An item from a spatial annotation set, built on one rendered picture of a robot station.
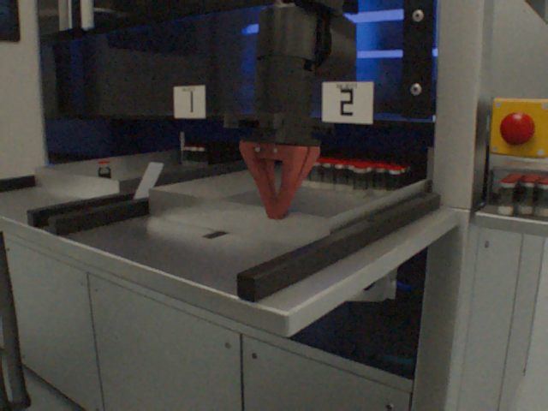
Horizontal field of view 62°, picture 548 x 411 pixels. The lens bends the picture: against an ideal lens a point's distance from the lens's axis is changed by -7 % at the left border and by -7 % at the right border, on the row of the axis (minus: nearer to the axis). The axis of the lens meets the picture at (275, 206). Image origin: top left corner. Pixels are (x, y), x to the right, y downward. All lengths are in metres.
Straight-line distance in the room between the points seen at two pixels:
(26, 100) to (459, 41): 0.96
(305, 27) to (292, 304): 0.26
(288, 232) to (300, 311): 0.15
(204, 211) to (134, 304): 0.70
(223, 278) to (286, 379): 0.56
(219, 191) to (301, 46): 0.31
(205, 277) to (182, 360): 0.75
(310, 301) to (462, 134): 0.38
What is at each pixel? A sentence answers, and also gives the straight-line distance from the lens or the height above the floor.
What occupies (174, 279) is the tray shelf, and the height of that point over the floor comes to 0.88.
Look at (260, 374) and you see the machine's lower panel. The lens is 0.99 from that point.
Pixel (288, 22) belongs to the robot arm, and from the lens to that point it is 0.47.
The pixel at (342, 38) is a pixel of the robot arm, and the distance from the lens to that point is 0.54.
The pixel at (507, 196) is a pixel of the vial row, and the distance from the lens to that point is 0.68.
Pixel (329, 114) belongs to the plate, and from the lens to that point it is 0.76.
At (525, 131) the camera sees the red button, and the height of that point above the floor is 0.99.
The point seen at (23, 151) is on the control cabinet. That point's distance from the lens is 1.27.
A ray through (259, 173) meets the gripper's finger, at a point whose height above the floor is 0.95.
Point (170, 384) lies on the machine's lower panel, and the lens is 1.23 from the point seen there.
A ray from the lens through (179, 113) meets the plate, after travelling 0.98.
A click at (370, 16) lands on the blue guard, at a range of 0.74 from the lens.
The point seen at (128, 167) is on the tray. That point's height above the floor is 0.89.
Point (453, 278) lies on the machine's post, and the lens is 0.72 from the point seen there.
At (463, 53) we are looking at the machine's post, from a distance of 0.68.
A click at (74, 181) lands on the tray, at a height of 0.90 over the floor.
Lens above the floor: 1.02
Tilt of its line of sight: 12 degrees down
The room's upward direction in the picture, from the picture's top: straight up
